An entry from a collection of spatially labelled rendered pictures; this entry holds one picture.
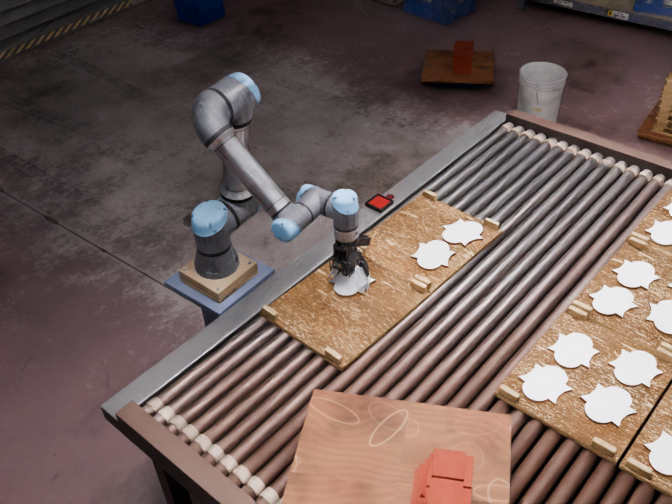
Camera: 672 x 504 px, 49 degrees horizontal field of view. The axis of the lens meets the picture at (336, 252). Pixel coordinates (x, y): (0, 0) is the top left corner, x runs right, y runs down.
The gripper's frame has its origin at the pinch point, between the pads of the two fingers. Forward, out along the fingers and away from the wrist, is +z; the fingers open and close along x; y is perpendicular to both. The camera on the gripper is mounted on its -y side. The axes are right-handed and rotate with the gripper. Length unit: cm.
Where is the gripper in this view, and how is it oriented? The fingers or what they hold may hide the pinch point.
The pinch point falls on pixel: (352, 281)
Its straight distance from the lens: 234.2
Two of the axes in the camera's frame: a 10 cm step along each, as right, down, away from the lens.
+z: 0.4, 7.7, 6.4
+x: 8.6, 3.0, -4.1
